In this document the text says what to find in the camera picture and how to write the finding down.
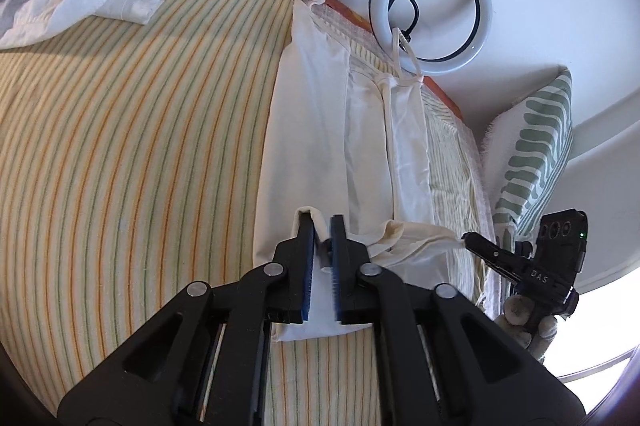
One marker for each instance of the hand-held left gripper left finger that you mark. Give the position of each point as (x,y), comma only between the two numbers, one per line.
(309,258)

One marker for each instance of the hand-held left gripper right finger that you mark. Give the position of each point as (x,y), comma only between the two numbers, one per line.
(336,258)

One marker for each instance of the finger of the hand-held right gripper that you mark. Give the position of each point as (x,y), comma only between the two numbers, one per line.
(487,245)
(497,265)

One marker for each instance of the person's right hand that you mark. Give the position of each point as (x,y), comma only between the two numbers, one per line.
(520,313)

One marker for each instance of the green white patterned pillow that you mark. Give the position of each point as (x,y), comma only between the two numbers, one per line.
(535,141)

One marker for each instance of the striped yellow green bed sheet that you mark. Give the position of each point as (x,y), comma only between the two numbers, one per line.
(125,156)

